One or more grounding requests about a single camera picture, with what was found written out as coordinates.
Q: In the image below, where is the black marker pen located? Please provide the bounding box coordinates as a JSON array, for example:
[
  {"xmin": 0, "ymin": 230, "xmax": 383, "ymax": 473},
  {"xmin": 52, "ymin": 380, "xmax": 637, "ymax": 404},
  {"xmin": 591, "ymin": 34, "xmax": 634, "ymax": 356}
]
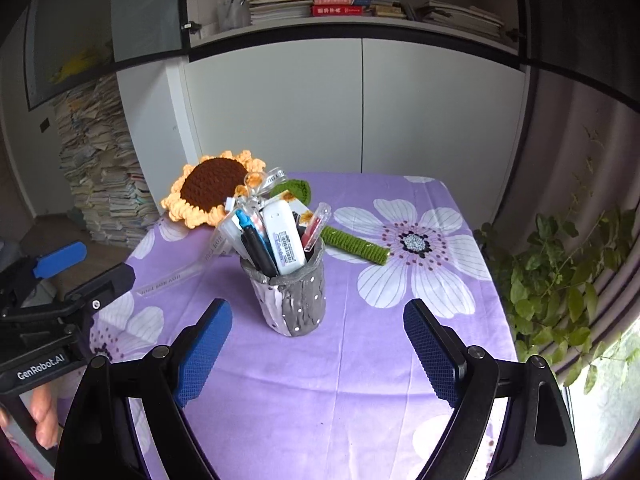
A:
[{"xmin": 240, "ymin": 227, "xmax": 279, "ymax": 279}]

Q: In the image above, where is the crochet sunflower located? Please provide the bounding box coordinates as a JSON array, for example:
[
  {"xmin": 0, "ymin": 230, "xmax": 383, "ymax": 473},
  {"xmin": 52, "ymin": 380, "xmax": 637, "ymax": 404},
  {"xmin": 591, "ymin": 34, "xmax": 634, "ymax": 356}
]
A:
[{"xmin": 161, "ymin": 149, "xmax": 390, "ymax": 265}]

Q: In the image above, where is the white bookshelf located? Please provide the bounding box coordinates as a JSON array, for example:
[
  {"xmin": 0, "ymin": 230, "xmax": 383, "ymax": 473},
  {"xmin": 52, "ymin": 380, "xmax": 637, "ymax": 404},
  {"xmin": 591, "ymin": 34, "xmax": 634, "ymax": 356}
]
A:
[{"xmin": 185, "ymin": 0, "xmax": 521, "ymax": 53}]

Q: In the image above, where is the dark glass cabinet door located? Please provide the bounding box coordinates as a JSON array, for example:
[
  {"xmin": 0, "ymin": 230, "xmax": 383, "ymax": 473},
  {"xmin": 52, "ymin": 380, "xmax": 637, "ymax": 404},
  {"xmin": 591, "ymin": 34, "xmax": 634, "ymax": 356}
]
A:
[
  {"xmin": 24, "ymin": 0, "xmax": 190, "ymax": 111},
  {"xmin": 512, "ymin": 0, "xmax": 640, "ymax": 106}
]

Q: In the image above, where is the white cabinet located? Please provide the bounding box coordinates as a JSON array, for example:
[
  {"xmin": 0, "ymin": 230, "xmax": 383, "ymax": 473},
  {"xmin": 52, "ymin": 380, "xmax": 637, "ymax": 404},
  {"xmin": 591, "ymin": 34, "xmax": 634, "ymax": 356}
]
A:
[{"xmin": 117, "ymin": 35, "xmax": 531, "ymax": 221}]

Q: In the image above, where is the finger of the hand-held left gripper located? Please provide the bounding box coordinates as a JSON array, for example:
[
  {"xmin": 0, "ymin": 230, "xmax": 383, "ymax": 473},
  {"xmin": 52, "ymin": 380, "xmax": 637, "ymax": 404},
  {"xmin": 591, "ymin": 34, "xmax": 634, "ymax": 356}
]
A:
[
  {"xmin": 0, "ymin": 241, "xmax": 88, "ymax": 311},
  {"xmin": 57, "ymin": 262, "xmax": 137, "ymax": 323}
]

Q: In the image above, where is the purple floral tablecloth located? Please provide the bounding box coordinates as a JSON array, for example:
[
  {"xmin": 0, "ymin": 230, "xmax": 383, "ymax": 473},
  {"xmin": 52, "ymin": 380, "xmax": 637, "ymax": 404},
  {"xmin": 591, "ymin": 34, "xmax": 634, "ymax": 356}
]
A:
[{"xmin": 87, "ymin": 172, "xmax": 521, "ymax": 480}]

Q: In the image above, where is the grey dotted pen holder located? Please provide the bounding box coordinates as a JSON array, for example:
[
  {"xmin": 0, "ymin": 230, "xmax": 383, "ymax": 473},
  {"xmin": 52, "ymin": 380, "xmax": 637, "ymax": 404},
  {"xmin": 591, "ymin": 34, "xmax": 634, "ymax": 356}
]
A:
[{"xmin": 239, "ymin": 237, "xmax": 327, "ymax": 339}]

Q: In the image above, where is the green leafy plant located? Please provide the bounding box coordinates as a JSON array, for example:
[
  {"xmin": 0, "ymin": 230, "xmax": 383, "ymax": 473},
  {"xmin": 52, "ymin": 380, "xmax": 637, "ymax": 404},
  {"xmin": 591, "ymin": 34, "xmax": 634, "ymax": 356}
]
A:
[{"xmin": 472, "ymin": 130, "xmax": 640, "ymax": 396}]

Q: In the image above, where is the blue pen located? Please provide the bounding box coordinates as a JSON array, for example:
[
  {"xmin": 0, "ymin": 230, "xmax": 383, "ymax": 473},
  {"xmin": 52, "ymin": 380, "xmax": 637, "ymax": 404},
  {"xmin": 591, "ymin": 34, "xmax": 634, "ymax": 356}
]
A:
[{"xmin": 234, "ymin": 208, "xmax": 275, "ymax": 263}]

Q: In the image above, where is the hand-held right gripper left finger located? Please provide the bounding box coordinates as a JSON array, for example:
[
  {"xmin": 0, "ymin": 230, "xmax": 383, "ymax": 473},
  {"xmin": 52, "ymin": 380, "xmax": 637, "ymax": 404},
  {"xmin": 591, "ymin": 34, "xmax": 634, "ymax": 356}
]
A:
[{"xmin": 54, "ymin": 298, "xmax": 235, "ymax": 480}]

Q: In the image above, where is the clear plastic bag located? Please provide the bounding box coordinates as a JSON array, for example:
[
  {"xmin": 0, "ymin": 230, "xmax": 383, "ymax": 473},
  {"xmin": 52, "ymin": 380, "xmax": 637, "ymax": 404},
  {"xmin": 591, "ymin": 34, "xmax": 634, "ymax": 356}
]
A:
[{"xmin": 217, "ymin": 0, "xmax": 251, "ymax": 32}]

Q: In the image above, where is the white usb stick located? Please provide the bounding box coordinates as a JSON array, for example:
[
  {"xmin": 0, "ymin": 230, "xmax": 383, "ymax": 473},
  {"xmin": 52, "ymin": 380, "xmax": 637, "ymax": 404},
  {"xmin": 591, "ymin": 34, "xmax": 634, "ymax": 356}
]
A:
[{"xmin": 261, "ymin": 201, "xmax": 307, "ymax": 276}]

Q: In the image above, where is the person's left hand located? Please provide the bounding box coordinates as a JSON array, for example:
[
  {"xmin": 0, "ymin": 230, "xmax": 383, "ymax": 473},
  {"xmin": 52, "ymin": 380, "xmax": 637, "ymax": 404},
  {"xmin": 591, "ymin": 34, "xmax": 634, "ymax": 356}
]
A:
[{"xmin": 27, "ymin": 385, "xmax": 63, "ymax": 451}]

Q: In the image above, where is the grey striped curtain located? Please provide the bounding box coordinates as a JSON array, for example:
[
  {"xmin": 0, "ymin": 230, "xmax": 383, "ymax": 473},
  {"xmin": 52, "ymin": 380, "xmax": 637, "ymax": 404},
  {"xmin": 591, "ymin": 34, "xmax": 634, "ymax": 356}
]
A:
[{"xmin": 492, "ymin": 60, "xmax": 640, "ymax": 361}]

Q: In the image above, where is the large curved window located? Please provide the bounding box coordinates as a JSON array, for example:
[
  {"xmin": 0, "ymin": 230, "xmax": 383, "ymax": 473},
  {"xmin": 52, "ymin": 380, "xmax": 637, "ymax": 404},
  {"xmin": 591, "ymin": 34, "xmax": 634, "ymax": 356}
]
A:
[{"xmin": 565, "ymin": 310, "xmax": 640, "ymax": 480}]

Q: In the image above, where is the pile of paper booklets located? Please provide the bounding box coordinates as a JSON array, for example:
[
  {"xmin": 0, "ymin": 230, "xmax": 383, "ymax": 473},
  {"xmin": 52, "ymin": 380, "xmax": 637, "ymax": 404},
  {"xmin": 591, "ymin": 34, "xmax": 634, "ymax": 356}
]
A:
[{"xmin": 50, "ymin": 72, "xmax": 161, "ymax": 251}]

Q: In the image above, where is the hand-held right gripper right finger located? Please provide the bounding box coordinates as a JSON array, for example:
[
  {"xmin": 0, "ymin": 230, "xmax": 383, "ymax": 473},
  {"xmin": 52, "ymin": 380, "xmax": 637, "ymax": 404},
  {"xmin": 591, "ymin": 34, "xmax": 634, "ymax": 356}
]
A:
[{"xmin": 402, "ymin": 298, "xmax": 583, "ymax": 480}]

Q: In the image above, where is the row of shelf books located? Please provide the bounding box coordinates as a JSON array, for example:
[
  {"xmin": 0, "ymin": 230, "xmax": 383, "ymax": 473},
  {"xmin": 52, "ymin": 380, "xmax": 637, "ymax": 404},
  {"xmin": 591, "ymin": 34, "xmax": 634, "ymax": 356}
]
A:
[{"xmin": 247, "ymin": 0, "xmax": 506, "ymax": 41}]

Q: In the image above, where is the red pen with clear cap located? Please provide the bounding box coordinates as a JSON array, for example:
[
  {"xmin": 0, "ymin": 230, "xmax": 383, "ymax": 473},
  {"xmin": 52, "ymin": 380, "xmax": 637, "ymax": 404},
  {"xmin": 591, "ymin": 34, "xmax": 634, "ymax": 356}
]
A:
[{"xmin": 302, "ymin": 202, "xmax": 333, "ymax": 252}]

